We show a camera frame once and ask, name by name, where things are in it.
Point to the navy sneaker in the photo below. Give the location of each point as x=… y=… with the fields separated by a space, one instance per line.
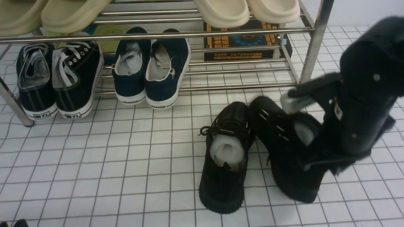
x=129 y=70
x=168 y=64

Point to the black object bottom left corner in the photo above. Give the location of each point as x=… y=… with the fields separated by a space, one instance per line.
x=19 y=223

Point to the beige slipper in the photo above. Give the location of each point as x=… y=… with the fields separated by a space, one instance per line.
x=223 y=13
x=275 y=11

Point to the olive slipper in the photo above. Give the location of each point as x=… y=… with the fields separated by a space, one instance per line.
x=20 y=17
x=69 y=16

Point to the black box orange print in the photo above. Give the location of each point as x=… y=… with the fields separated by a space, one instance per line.
x=255 y=47

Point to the beige slipper far right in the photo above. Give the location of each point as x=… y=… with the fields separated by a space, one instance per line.
x=275 y=11

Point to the black canvas sneaker white laces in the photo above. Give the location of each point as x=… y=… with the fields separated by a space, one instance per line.
x=76 y=69

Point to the black shoe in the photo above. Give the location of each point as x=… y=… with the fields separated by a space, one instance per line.
x=228 y=140
x=286 y=137

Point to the black canvas sneaker far left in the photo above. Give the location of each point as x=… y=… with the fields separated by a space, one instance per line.
x=34 y=81

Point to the green yellow box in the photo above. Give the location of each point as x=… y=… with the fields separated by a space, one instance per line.
x=108 y=46

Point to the olive slipper far left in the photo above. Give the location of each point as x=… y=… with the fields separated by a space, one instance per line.
x=20 y=17

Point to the navy sneaker left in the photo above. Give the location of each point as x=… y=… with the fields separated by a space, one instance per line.
x=129 y=70

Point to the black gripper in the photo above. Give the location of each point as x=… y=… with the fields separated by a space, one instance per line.
x=369 y=82

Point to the metal shoe rack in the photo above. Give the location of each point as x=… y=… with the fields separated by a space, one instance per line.
x=296 y=48

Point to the navy sneaker right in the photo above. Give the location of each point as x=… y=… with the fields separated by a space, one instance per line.
x=168 y=64

